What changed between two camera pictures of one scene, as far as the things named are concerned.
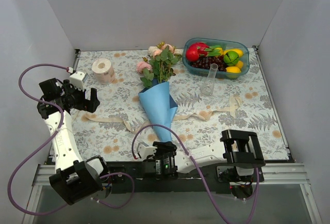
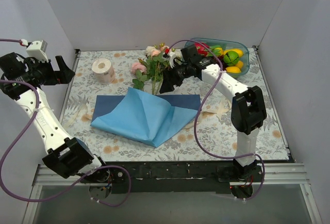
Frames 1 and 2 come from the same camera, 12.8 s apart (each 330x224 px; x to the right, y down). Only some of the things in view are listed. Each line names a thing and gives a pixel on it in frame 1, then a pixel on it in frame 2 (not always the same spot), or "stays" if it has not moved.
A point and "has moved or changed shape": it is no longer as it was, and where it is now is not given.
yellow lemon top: (240, 52) stays
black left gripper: (86, 100) -> (56, 72)
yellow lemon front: (233, 69) stays
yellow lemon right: (240, 64) stays
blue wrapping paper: (160, 108) has moved or changed shape
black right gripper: (165, 146) -> (174, 74)
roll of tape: (103, 70) stays
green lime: (231, 58) stays
